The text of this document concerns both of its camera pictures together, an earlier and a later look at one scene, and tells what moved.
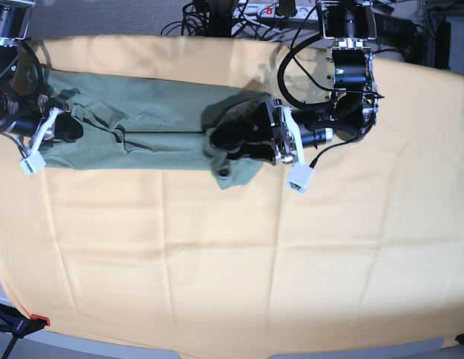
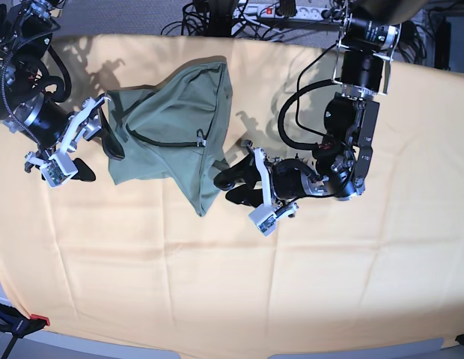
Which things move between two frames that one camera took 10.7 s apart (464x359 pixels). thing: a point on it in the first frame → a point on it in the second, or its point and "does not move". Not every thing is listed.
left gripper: (58, 113) → (89, 121)
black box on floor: (443, 32) does not move
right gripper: (263, 122) → (287, 181)
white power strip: (304, 12) does not move
